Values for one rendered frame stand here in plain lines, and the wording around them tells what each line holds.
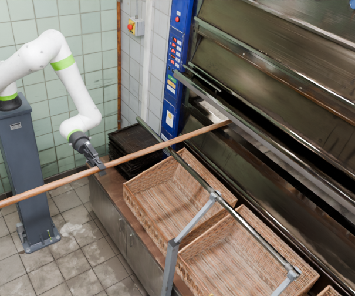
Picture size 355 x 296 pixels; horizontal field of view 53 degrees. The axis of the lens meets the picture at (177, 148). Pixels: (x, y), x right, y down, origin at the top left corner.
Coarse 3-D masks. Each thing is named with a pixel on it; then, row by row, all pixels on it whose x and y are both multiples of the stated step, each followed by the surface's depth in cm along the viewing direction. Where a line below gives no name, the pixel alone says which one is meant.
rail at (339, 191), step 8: (176, 72) 202; (192, 80) 194; (200, 88) 188; (208, 96) 184; (224, 104) 178; (232, 112) 173; (240, 120) 170; (256, 128) 164; (264, 136) 161; (272, 144) 158; (288, 152) 152; (296, 160) 150; (304, 168) 147; (312, 168) 146; (320, 176) 142; (328, 184) 140; (336, 192) 138; (344, 192) 137; (352, 200) 134
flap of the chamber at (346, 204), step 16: (208, 80) 207; (224, 96) 193; (224, 112) 177; (240, 112) 180; (256, 112) 186; (272, 128) 174; (288, 144) 164; (288, 160) 153; (304, 160) 154; (320, 160) 159; (336, 176) 150; (352, 192) 142; (352, 208) 134
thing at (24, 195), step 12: (228, 120) 209; (192, 132) 196; (204, 132) 200; (156, 144) 185; (168, 144) 187; (132, 156) 176; (96, 168) 167; (108, 168) 170; (60, 180) 158; (72, 180) 161; (24, 192) 151; (36, 192) 152; (0, 204) 145
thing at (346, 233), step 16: (208, 112) 219; (224, 128) 208; (240, 144) 198; (256, 160) 191; (272, 160) 189; (272, 176) 184; (288, 176) 180; (304, 192) 172; (320, 208) 165; (336, 224) 160; (352, 224) 159; (352, 240) 156
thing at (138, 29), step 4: (132, 16) 242; (132, 20) 238; (136, 20) 237; (140, 20) 238; (132, 24) 239; (136, 24) 236; (140, 24) 238; (132, 28) 240; (136, 28) 238; (140, 28) 240; (132, 32) 242; (136, 32) 240; (140, 32) 242
